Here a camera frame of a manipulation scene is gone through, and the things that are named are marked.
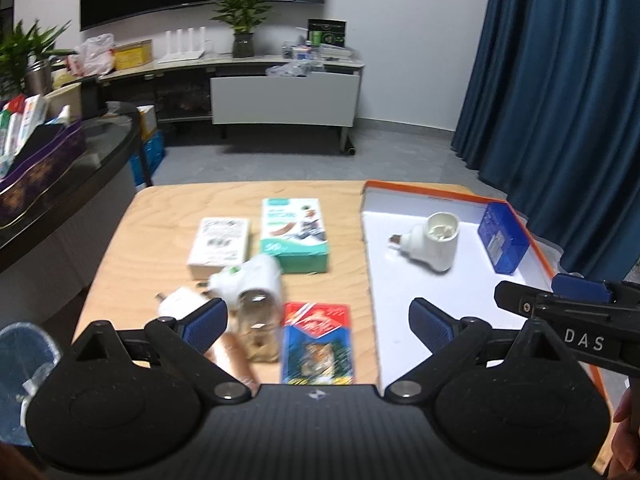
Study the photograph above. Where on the dark green printed box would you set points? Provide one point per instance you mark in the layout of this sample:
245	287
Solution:
326	32

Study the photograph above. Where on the potted plant in dark pot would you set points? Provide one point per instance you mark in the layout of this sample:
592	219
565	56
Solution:
243	20

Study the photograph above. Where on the black round counter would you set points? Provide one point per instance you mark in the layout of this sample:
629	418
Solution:
85	200

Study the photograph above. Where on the small white dropper bottle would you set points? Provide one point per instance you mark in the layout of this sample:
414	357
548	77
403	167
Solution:
64	114

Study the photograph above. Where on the white plug-in vaporizer with bottle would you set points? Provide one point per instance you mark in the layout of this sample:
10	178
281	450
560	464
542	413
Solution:
250	280

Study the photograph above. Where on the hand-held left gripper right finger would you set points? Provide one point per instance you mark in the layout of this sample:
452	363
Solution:
432	327

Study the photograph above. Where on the yellow box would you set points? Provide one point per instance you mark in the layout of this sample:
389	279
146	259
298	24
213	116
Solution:
132	54

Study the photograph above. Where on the white panel on wheels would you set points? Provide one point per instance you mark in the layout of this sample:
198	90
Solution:
285	99

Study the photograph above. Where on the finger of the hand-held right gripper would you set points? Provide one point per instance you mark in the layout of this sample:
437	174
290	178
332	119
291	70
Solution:
580	287
517	300

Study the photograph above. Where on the beige cardboard box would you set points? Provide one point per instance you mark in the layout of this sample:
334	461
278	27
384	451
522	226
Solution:
65	94

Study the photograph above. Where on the white tray with orange rim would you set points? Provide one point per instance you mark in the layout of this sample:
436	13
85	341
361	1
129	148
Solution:
450	300

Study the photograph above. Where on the red and white medicine box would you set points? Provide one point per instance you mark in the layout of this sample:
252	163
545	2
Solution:
15	106

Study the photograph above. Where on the television console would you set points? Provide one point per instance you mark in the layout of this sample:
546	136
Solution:
175	67

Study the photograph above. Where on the blue crates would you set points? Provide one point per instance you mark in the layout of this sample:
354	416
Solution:
150	155

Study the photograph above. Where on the pile of small packages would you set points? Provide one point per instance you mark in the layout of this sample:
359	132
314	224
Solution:
320	52

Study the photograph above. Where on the person's right hand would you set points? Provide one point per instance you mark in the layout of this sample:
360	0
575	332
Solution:
627	440

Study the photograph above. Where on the white and orange medicine box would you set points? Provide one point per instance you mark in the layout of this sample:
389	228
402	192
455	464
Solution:
34	115

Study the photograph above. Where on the white plug-in vaporizer without bottle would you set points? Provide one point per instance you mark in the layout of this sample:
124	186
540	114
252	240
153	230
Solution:
432	247

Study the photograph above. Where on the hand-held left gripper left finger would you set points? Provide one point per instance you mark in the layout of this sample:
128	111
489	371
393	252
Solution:
205	322

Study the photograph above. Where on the blue box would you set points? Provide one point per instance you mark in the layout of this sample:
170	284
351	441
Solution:
502	242

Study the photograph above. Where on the blue trash bin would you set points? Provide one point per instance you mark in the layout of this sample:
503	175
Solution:
20	360

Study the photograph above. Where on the teal bandage box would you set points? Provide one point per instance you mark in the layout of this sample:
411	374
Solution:
295	235

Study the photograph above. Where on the crumpled white paper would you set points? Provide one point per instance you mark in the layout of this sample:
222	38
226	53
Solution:
31	385

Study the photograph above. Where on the blue and red packet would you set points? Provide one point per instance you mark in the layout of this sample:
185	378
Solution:
317	345

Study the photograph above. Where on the green and white medicine box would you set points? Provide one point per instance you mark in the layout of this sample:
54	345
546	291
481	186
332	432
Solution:
6	135

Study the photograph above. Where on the clear plastic bags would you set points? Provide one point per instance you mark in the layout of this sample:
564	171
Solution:
292	70

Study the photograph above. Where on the purple patterned box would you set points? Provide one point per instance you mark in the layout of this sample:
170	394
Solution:
40	175

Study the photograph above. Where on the blue curtain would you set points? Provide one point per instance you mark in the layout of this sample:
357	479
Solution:
560	85

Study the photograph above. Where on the white router with antennas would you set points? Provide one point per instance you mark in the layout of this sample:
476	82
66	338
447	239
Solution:
184	46

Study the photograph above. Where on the leafy plant in metal pot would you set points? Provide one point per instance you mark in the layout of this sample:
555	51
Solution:
25	50

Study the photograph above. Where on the white plastic bag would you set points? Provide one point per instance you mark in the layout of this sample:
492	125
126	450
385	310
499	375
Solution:
95	55

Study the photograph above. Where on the rose gold tube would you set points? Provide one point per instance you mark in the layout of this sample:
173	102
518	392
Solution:
232	360

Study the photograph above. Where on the white charger adapter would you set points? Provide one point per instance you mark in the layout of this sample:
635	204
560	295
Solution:
177	305

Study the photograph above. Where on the white cardboard box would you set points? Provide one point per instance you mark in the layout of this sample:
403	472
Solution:
217	247

